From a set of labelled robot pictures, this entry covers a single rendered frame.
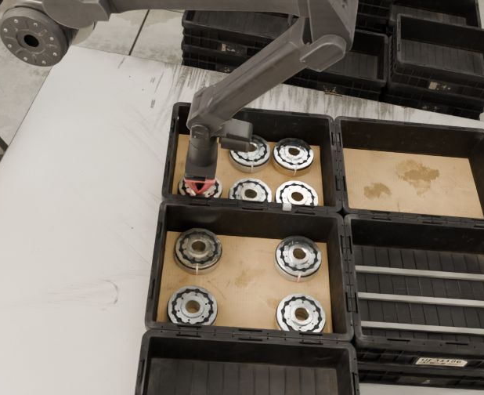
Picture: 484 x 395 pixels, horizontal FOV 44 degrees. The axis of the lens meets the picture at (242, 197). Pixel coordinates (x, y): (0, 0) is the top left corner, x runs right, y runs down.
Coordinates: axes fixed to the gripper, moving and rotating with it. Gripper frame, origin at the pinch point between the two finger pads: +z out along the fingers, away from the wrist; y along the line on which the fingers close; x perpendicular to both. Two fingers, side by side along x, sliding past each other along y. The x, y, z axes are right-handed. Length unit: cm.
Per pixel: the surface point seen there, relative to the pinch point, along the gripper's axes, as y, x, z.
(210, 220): -9.3, -3.2, 1.0
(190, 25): 98, 10, 28
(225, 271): -18.7, -7.7, 6.4
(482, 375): -36, -63, 9
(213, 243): -13.8, -4.4, 3.2
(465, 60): 107, -99, 37
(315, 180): 9.4, -28.3, 5.6
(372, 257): -11.5, -41.1, 6.1
